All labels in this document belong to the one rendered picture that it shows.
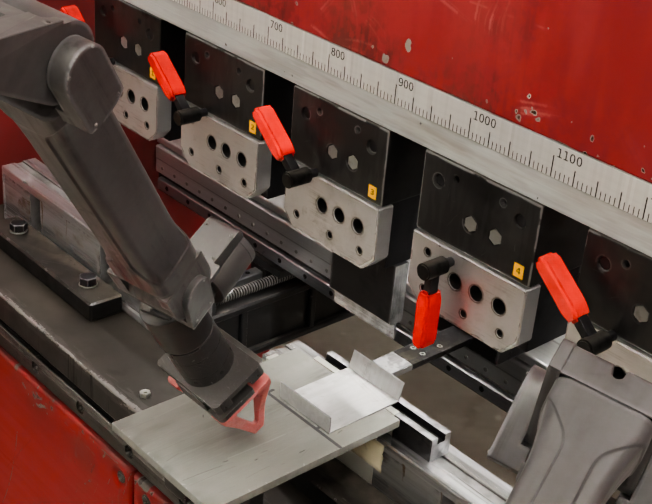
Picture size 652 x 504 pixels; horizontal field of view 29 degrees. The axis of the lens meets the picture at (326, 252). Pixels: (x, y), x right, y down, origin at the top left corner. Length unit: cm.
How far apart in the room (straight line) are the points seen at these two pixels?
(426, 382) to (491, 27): 222
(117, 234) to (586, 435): 43
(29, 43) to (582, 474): 41
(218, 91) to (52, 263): 52
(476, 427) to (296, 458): 184
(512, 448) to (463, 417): 236
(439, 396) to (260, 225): 141
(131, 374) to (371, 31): 64
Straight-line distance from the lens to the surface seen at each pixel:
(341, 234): 134
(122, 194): 97
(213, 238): 121
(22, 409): 193
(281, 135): 134
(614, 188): 108
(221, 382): 125
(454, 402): 323
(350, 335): 345
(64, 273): 186
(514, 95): 113
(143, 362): 171
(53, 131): 85
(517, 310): 119
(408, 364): 150
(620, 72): 106
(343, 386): 145
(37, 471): 196
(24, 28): 77
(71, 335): 177
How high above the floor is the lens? 182
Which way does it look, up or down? 28 degrees down
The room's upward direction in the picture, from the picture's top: 5 degrees clockwise
